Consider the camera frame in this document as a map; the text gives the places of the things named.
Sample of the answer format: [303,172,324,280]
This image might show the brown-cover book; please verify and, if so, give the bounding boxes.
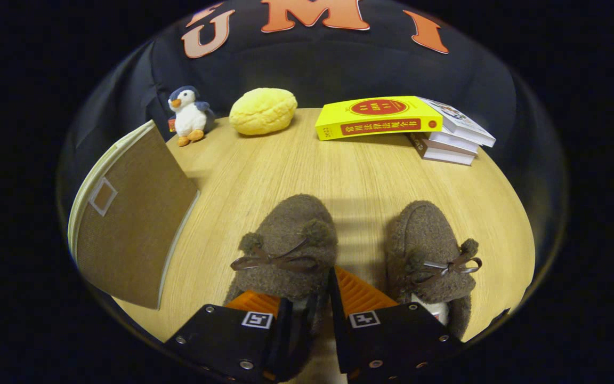
[408,132,476,166]

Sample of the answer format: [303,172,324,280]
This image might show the yellow book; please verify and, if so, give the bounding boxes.
[315,96,443,141]

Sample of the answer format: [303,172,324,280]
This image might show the brown fuzzy slipper shoe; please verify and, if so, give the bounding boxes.
[224,194,338,382]
[387,200,482,342]

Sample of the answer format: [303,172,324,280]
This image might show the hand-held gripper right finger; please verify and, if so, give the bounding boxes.
[329,266,459,377]

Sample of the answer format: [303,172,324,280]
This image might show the yellow bun-shaped plush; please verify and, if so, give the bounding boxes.
[229,88,298,135]

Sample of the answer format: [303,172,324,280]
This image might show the penguin plush toy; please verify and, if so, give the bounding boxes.
[167,85,216,147]

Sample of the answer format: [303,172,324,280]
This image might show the white illustrated book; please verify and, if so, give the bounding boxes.
[419,98,497,148]

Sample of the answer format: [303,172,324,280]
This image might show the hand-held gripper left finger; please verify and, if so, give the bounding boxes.
[166,291,292,383]

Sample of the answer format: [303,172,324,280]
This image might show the brown fabric storage box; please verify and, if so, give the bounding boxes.
[67,120,201,310]

